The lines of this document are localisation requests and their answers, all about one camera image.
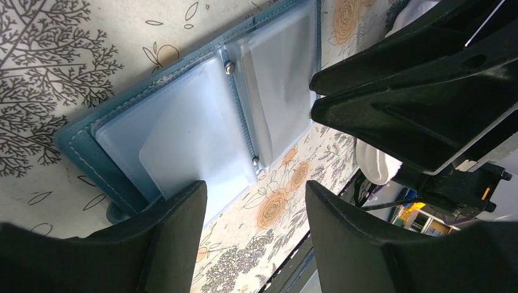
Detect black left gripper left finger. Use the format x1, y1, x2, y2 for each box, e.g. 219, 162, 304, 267
1, 181, 207, 292

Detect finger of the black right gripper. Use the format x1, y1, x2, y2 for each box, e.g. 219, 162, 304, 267
310, 1, 517, 96

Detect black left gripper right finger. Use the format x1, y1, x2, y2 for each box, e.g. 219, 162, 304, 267
305, 180, 517, 292

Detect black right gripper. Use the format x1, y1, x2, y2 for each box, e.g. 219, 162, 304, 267
311, 60, 517, 218

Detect blue card holder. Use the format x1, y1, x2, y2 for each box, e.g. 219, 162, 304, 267
54, 1, 321, 225

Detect light grey credit card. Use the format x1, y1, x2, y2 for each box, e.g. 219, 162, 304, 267
241, 14, 315, 170

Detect white folded towel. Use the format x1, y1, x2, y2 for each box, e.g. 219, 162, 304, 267
356, 1, 439, 186

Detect background storage shelves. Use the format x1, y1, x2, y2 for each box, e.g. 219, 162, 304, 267
389, 203, 478, 237

